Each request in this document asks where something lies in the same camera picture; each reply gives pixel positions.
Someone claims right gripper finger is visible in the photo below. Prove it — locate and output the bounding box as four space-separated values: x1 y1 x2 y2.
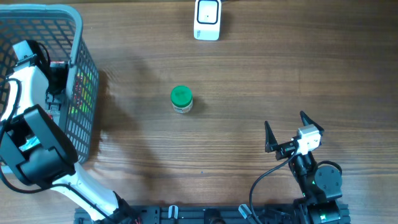
300 111 325 133
264 121 278 153

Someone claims red white snack packet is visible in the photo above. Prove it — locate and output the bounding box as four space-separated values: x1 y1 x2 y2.
50 61 68 69

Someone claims teal tissue pack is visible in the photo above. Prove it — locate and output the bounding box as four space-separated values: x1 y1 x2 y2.
19 136 40 151

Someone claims green lid seasoning jar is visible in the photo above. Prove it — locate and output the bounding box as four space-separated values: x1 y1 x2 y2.
170 85 193 114

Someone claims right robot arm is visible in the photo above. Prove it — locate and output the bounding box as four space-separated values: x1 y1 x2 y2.
265 111 351 223

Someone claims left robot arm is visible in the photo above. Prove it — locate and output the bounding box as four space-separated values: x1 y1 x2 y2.
1 40 140 223

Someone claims white barcode scanner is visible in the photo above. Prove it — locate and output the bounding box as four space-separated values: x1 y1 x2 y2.
193 0 222 41

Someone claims grey plastic mesh basket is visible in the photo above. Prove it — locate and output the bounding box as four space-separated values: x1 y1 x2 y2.
1 4 99 164

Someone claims black right camera cable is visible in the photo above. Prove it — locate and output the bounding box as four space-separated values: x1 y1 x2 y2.
249 141 343 224

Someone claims black camera cable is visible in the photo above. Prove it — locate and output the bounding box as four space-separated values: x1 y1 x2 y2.
0 77 109 224
249 141 343 224

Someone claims black left camera cable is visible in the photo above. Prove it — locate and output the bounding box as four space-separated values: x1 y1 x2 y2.
0 77 109 224

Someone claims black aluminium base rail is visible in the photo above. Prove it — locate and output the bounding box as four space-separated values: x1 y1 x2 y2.
73 203 351 224

